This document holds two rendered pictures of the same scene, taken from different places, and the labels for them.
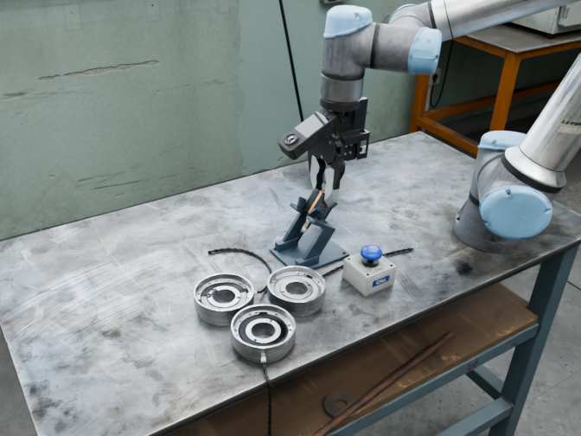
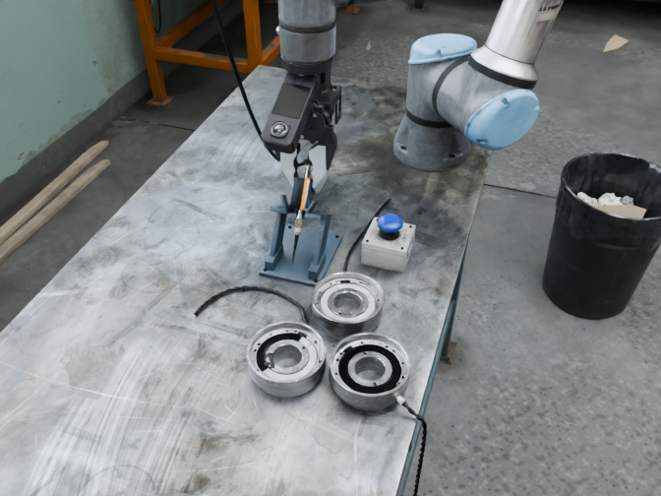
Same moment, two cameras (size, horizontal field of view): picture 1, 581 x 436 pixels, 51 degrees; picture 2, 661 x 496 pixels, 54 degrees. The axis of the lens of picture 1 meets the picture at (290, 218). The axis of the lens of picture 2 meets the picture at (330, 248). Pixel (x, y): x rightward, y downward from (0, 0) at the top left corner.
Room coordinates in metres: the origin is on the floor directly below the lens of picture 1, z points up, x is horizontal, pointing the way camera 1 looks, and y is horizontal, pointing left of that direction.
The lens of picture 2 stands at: (0.34, 0.41, 1.50)
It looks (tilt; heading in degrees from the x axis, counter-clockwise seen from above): 41 degrees down; 322
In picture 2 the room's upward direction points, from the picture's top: straight up
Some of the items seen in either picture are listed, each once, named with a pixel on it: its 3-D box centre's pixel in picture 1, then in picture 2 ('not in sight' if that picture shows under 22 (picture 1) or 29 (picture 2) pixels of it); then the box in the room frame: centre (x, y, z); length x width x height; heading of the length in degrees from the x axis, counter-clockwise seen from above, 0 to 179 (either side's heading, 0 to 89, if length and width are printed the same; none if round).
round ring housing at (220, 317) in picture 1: (224, 299); (287, 359); (0.82, 0.11, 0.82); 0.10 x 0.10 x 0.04
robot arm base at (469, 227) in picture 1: (493, 214); (434, 128); (1.10, -0.43, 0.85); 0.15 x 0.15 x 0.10
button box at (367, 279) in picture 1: (371, 270); (390, 241); (0.92, -0.16, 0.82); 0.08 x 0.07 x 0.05; 124
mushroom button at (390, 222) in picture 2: (370, 259); (390, 231); (0.91, -0.15, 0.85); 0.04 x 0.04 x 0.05
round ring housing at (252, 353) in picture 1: (263, 334); (369, 372); (0.74, 0.04, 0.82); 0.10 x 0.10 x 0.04
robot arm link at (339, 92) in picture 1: (340, 86); (305, 40); (1.03, -0.08, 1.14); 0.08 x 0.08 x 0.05
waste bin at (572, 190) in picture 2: not in sight; (601, 240); (1.05, -1.19, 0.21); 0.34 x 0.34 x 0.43
